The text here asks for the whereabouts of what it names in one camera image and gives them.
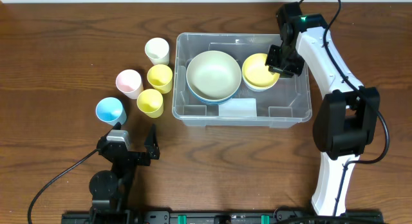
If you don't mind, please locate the light blue cup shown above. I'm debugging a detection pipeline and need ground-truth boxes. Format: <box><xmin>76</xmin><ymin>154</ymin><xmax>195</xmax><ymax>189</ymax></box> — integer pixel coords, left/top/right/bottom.
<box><xmin>95</xmin><ymin>97</ymin><xmax>127</xmax><ymax>126</ymax></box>

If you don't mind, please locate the yellow small bowl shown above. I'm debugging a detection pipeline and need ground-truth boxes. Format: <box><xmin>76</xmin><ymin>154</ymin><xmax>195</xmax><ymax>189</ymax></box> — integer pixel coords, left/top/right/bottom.
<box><xmin>241</xmin><ymin>53</ymin><xmax>280</xmax><ymax>87</ymax></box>

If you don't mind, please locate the white small bowl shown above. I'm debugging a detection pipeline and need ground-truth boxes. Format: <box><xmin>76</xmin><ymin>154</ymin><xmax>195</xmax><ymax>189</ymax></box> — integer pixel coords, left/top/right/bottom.
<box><xmin>243</xmin><ymin>78</ymin><xmax>278</xmax><ymax>92</ymax></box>

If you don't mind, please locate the yellow cup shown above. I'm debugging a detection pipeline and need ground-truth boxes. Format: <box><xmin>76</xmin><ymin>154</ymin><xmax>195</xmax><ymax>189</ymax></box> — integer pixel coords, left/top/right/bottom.
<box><xmin>136</xmin><ymin>89</ymin><xmax>164</xmax><ymax>118</ymax></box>
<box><xmin>147</xmin><ymin>64</ymin><xmax>173</xmax><ymax>94</ymax></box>

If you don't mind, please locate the pink cup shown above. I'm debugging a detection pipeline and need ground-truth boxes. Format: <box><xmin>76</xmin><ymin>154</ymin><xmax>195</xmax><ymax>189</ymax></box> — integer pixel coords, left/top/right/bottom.
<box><xmin>115</xmin><ymin>70</ymin><xmax>144</xmax><ymax>99</ymax></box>

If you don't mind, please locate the large cream bowl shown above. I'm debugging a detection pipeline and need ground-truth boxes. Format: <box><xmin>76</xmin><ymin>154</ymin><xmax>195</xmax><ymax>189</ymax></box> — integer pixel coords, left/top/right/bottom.
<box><xmin>186</xmin><ymin>50</ymin><xmax>242</xmax><ymax>88</ymax></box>

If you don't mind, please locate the dark blue bowl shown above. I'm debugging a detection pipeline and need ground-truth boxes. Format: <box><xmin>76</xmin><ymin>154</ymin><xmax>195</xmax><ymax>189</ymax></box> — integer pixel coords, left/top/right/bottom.
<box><xmin>188</xmin><ymin>85</ymin><xmax>239</xmax><ymax>104</ymax></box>
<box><xmin>196</xmin><ymin>97</ymin><xmax>231</xmax><ymax>105</ymax></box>

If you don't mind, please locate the cream white cup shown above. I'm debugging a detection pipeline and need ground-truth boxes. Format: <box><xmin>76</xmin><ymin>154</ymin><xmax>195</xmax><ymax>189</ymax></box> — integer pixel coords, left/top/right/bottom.
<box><xmin>144</xmin><ymin>37</ymin><xmax>170</xmax><ymax>65</ymax></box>

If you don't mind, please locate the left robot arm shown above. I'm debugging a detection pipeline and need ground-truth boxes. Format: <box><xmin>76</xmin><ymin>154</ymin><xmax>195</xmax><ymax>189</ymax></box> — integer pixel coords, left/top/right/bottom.
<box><xmin>89</xmin><ymin>122</ymin><xmax>160</xmax><ymax>212</ymax></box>

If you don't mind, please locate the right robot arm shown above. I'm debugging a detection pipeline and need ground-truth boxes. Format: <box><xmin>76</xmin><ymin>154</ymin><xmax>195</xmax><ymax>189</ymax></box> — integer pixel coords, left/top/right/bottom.
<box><xmin>265</xmin><ymin>2</ymin><xmax>380</xmax><ymax>216</ymax></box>

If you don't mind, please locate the clear plastic storage container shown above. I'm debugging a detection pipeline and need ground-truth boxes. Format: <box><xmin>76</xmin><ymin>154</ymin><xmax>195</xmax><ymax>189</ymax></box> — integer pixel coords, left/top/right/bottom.
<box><xmin>172</xmin><ymin>32</ymin><xmax>312</xmax><ymax>128</ymax></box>

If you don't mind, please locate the left black cable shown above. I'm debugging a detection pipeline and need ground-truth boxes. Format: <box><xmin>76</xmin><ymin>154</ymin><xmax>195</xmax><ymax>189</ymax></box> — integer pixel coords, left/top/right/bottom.
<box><xmin>27</xmin><ymin>148</ymin><xmax>101</xmax><ymax>224</ymax></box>

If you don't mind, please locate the black cable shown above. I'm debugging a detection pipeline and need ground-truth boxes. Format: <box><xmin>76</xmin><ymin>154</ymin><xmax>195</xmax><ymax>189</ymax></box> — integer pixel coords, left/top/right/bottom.
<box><xmin>27</xmin><ymin>148</ymin><xmax>101</xmax><ymax>224</ymax></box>
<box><xmin>297</xmin><ymin>0</ymin><xmax>390</xmax><ymax>217</ymax></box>

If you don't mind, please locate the right black cable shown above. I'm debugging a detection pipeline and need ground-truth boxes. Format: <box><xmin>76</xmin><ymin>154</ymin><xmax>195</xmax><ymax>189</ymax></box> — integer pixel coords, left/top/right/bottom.
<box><xmin>297</xmin><ymin>0</ymin><xmax>390</xmax><ymax>217</ymax></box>

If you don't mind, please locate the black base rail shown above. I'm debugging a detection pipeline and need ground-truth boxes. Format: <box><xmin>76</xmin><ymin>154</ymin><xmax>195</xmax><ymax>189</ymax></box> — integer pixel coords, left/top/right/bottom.
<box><xmin>61</xmin><ymin>209</ymin><xmax>384</xmax><ymax>224</ymax></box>

